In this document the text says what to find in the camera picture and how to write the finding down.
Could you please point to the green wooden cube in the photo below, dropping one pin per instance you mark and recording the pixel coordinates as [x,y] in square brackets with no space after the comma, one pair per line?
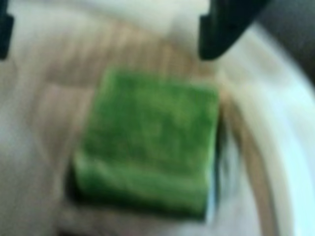
[152,137]

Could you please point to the white round shape sorter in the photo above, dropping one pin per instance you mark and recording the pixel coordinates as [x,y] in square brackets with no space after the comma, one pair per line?
[37,110]

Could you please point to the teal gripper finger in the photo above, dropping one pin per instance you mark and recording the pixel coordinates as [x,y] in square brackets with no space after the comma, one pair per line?
[221,32]
[5,29]

